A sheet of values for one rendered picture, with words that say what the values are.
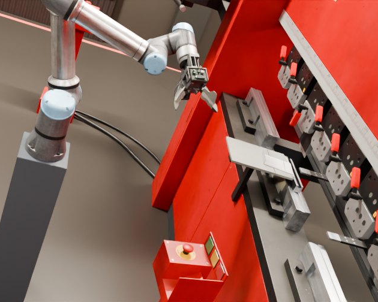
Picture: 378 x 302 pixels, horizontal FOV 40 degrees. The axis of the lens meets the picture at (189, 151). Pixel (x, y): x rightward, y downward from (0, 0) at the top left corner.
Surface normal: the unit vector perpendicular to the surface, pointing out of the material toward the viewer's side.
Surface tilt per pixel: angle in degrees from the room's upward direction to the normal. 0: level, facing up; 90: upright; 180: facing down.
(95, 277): 0
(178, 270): 90
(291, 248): 0
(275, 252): 0
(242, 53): 90
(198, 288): 90
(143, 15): 90
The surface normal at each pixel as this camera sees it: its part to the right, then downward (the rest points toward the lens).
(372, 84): -0.93, -0.28
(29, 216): 0.11, 0.55
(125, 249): 0.36, -0.80
